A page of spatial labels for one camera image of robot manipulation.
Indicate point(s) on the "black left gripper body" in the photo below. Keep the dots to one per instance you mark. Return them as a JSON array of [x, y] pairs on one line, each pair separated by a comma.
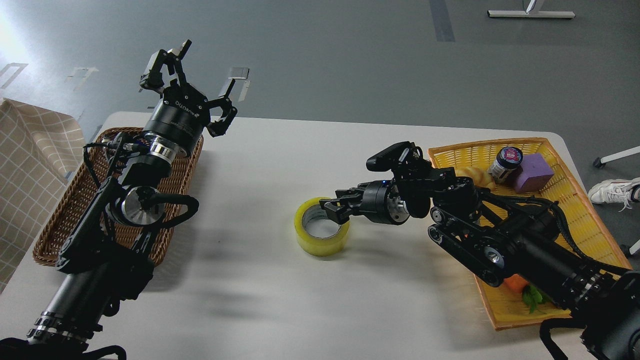
[[180, 117]]

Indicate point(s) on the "white sneaker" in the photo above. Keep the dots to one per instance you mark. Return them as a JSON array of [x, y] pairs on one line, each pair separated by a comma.
[[616, 190]]

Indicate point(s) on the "silver floor outlet plate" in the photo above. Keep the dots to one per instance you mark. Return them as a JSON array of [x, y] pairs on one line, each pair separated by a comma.
[[239, 73]]

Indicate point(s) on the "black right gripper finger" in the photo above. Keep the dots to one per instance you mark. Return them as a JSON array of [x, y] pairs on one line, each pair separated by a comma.
[[350, 195], [339, 210]]

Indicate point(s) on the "yellow tape roll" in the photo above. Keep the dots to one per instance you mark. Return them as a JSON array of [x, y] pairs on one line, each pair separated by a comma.
[[316, 233]]

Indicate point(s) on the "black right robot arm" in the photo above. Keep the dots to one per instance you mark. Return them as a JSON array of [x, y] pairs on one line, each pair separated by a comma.
[[496, 236]]

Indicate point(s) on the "orange toy carrot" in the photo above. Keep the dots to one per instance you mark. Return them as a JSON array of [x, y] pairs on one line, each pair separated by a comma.
[[530, 295]]

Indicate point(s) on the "beige checkered cloth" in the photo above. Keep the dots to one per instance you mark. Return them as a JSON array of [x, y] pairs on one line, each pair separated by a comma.
[[39, 149]]

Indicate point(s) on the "small dark lidded jar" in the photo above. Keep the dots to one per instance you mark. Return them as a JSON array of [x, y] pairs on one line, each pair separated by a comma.
[[508, 159]]

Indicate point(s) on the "yellow toy croissant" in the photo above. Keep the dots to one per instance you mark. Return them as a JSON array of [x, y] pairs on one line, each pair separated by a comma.
[[479, 176]]

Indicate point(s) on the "brown wicker basket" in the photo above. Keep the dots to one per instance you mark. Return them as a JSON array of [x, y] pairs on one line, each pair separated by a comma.
[[81, 191]]

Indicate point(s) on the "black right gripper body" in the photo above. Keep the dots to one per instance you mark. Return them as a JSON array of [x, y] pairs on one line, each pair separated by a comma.
[[381, 202]]

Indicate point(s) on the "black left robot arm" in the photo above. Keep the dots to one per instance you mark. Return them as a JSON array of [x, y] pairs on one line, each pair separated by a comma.
[[106, 259]]

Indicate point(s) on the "white stand base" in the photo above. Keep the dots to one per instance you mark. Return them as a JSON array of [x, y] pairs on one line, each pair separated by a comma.
[[533, 10]]

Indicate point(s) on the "white chair leg with caster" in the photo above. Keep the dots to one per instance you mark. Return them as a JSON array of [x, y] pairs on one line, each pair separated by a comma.
[[600, 162]]

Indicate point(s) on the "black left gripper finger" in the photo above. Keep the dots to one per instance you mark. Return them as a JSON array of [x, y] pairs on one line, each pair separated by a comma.
[[223, 102], [152, 78]]

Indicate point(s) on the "purple foam cube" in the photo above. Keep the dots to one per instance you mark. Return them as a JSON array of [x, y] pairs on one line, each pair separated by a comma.
[[532, 174]]

